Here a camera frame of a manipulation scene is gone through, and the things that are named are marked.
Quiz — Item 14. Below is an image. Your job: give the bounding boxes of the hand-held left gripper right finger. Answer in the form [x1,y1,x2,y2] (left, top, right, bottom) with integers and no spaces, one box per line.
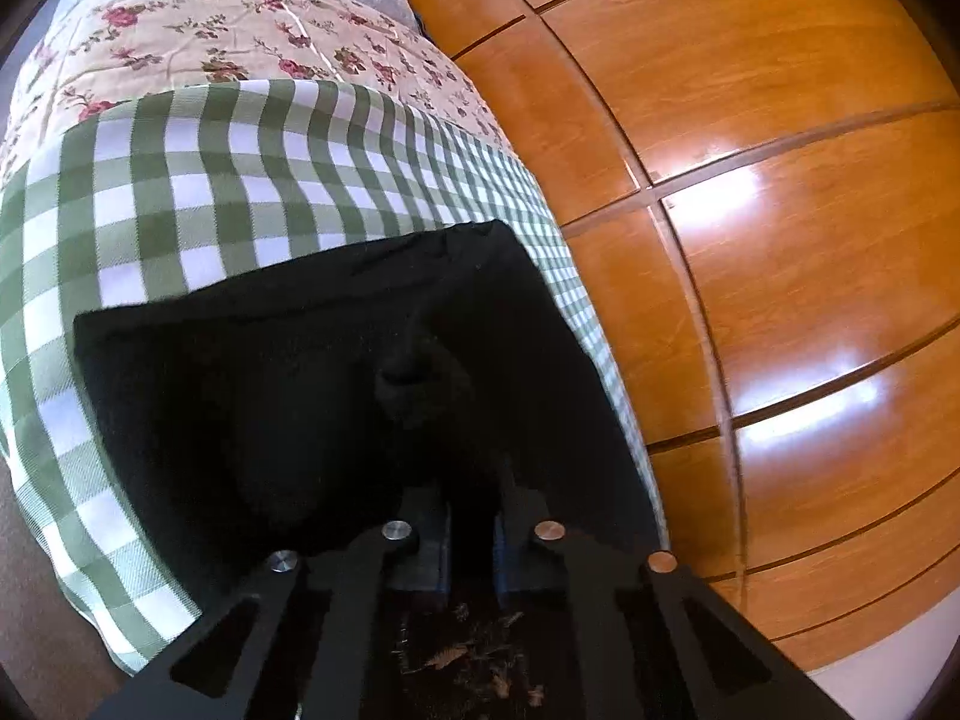
[493,486,850,720]

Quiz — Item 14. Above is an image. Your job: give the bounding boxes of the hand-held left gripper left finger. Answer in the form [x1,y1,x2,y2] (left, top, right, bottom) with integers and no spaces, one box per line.
[90,486,452,720]

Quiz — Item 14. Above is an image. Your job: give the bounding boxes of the black pants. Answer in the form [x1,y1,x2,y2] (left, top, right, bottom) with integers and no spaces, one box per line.
[73,219,668,616]

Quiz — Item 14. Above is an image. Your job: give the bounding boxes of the green checkered blanket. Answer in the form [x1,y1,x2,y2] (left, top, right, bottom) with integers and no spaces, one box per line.
[0,79,670,676]

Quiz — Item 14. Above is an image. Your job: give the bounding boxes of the floral quilt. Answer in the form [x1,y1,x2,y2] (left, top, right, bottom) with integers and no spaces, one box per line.
[0,0,520,188]

